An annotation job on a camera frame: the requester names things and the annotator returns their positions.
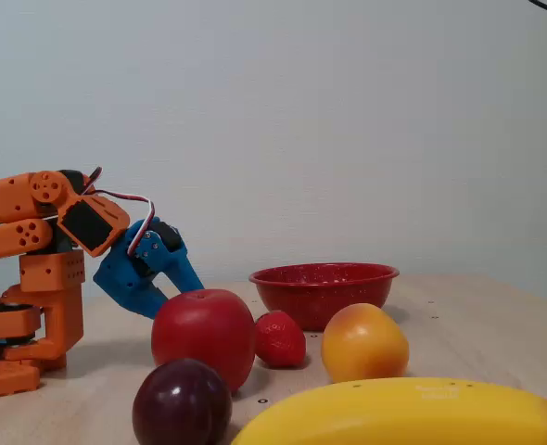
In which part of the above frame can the red speckled enamel bowl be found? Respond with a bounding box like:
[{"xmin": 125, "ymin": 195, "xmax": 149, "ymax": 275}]
[{"xmin": 248, "ymin": 262, "xmax": 401, "ymax": 332}]

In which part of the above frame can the red toy strawberry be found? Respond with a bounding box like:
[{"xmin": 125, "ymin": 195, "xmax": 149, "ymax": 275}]
[{"xmin": 253, "ymin": 310, "xmax": 308, "ymax": 369}]

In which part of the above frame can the red white black servo cable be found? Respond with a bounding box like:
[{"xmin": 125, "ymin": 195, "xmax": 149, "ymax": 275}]
[
  {"xmin": 90, "ymin": 187, "xmax": 157, "ymax": 255},
  {"xmin": 81, "ymin": 165, "xmax": 104, "ymax": 196}
]

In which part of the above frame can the orange robot base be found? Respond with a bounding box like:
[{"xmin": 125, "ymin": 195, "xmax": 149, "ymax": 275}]
[{"xmin": 0, "ymin": 289, "xmax": 43, "ymax": 402}]

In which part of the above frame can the dark purple toy plum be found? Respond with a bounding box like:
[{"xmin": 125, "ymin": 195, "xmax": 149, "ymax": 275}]
[{"xmin": 132, "ymin": 358, "xmax": 234, "ymax": 445}]

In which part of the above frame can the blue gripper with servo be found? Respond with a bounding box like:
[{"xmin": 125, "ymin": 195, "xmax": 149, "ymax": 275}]
[{"xmin": 92, "ymin": 217, "xmax": 206, "ymax": 321}]

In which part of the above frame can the red toy apple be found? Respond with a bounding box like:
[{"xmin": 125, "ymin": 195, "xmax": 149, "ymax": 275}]
[{"xmin": 151, "ymin": 288, "xmax": 257, "ymax": 394}]

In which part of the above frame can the orange yellow toy peach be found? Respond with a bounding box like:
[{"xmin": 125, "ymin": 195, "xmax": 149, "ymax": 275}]
[{"xmin": 321, "ymin": 302, "xmax": 411, "ymax": 384}]

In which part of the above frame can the yellow toy banana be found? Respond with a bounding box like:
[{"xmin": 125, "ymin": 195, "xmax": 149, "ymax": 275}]
[{"xmin": 230, "ymin": 376, "xmax": 547, "ymax": 445}]

